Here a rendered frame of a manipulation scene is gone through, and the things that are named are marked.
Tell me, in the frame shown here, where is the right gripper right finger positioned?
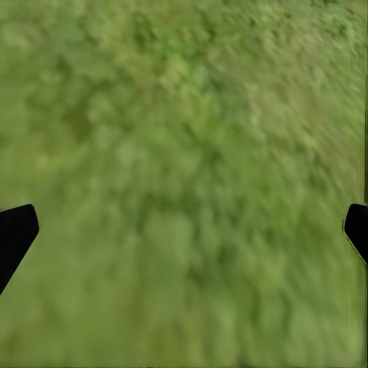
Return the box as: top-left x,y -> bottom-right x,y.
344,203 -> 368,264

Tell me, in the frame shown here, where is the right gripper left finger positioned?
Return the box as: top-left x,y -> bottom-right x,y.
0,204 -> 39,294

